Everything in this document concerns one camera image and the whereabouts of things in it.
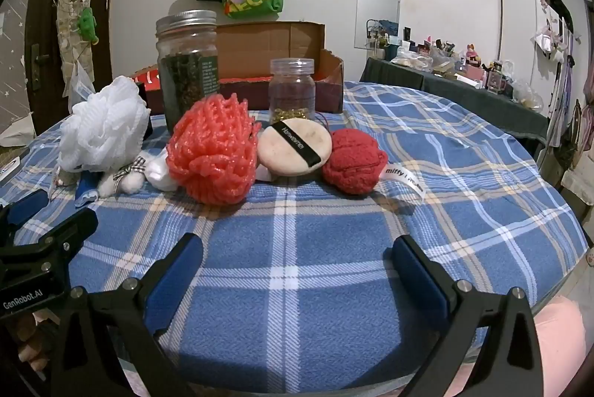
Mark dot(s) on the orange-red mesh bath pouf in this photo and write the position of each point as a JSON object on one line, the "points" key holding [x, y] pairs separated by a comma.
{"points": [[209, 151]]}

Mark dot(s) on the dark cloth covered table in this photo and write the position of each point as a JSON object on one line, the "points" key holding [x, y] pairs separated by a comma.
{"points": [[464, 91]]}

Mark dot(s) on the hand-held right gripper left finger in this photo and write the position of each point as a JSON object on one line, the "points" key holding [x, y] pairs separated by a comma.
{"points": [[178, 272]]}

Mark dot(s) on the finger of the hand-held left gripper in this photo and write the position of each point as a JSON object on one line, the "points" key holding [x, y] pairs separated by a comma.
{"points": [[28, 207], [55, 234]]}

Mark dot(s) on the large glass jar metal lid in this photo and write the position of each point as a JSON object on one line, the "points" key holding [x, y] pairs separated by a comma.
{"points": [[185, 72]]}

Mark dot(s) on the white satin cloth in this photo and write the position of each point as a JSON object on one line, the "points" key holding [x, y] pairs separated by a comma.
{"points": [[160, 176]]}

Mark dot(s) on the beige hanging organizer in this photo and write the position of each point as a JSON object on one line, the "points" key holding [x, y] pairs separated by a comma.
{"points": [[67, 30]]}

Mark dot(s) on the hanging clothes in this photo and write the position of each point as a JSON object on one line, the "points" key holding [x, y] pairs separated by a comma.
{"points": [[564, 100]]}

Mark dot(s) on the blue plaid blanket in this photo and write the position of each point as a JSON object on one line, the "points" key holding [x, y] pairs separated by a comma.
{"points": [[301, 285]]}

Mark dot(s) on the cardboard box red lining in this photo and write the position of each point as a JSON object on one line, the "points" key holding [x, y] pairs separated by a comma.
{"points": [[269, 49]]}

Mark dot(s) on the white paper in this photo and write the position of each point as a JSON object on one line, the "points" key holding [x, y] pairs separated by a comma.
{"points": [[18, 130]]}

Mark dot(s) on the row of cosmetics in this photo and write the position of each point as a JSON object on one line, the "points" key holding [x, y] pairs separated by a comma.
{"points": [[445, 54]]}

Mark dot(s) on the white cabinet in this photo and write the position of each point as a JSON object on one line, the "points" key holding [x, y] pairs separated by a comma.
{"points": [[519, 30]]}

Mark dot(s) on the small clear jar gold contents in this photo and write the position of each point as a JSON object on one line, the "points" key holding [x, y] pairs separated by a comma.
{"points": [[292, 91]]}

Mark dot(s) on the pink cushion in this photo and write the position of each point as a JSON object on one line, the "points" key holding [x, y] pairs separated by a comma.
{"points": [[557, 332]]}

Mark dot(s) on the dark wooden door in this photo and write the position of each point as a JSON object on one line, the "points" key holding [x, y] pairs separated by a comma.
{"points": [[46, 7]]}

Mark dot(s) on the white mesh bath pouf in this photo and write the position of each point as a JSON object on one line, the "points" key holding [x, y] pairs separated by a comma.
{"points": [[102, 123]]}

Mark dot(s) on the white fluffy toy plaid bow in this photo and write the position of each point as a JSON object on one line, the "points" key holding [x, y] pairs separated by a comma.
{"points": [[130, 183]]}

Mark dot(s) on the person's left hand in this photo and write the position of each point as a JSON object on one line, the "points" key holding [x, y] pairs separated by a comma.
{"points": [[35, 346]]}

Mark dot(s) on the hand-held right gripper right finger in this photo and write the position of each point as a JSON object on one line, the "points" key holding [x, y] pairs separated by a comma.
{"points": [[417, 276]]}

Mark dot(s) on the red knitted plush ball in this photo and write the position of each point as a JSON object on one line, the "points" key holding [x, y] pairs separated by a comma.
{"points": [[352, 163]]}

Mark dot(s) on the green frog toy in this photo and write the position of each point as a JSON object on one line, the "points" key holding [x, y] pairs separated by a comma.
{"points": [[87, 23]]}

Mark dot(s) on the clear plastic bag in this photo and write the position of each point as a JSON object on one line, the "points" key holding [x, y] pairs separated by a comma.
{"points": [[79, 86]]}

